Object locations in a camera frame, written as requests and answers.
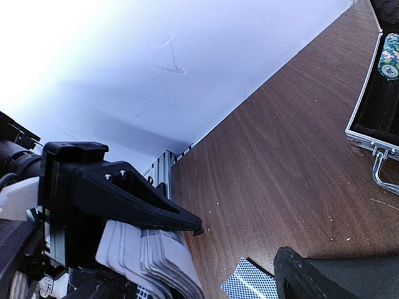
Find green poker chip row left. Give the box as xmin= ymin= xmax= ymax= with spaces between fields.
xmin=378 ymin=32 xmax=398 ymax=80

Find blue playing card deck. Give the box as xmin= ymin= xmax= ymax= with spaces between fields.
xmin=95 ymin=221 xmax=204 ymax=298

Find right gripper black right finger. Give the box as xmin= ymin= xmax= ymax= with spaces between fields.
xmin=274 ymin=247 xmax=398 ymax=298

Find face-up nine diamonds card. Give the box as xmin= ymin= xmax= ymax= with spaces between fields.
xmin=221 ymin=257 xmax=279 ymax=299

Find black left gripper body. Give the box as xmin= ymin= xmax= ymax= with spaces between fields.
xmin=38 ymin=142 xmax=108 ymax=269

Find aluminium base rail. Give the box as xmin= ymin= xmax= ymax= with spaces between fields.
xmin=142 ymin=149 xmax=189 ymax=199

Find aluminium poker chip case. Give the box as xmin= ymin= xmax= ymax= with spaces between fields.
xmin=345 ymin=0 xmax=399 ymax=196

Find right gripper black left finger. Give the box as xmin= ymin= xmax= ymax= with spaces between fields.
xmin=67 ymin=268 xmax=138 ymax=299

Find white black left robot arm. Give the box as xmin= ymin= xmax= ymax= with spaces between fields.
xmin=1 ymin=114 xmax=204 ymax=298

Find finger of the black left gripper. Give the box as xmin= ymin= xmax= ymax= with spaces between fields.
xmin=62 ymin=161 xmax=204 ymax=235

